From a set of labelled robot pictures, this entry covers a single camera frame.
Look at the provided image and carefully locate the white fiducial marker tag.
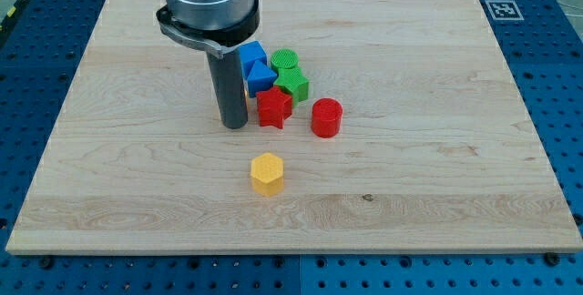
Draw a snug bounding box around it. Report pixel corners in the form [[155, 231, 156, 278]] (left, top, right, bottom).
[[485, 0, 524, 21]]

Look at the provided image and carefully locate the blue cube block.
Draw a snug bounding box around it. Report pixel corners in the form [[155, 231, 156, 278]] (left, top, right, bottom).
[[239, 41, 267, 79]]

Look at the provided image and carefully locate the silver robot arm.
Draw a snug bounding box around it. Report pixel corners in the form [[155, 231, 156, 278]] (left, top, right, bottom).
[[156, 0, 260, 59]]

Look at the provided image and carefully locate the green cylinder block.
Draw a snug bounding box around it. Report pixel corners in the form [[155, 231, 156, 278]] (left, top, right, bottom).
[[271, 48, 299, 72]]

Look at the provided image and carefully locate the green star block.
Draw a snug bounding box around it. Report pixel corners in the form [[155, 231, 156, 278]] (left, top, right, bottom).
[[274, 66, 310, 107]]

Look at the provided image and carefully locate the yellow hexagon block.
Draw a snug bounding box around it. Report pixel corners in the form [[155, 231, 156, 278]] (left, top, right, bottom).
[[251, 152, 284, 197]]

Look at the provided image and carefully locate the red star block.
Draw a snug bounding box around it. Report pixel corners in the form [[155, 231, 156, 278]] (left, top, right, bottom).
[[257, 86, 293, 129]]

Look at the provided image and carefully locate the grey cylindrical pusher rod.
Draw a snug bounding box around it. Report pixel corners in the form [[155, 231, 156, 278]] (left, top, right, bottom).
[[207, 50, 248, 129]]

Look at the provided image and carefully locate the wooden board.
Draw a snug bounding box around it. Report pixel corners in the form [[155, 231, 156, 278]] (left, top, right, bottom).
[[6, 0, 582, 255]]

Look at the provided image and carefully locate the blue triangle block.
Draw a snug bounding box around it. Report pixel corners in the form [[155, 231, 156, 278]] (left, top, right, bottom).
[[247, 61, 278, 98]]

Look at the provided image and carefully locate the red cylinder block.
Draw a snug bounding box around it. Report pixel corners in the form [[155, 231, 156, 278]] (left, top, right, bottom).
[[311, 97, 343, 138]]

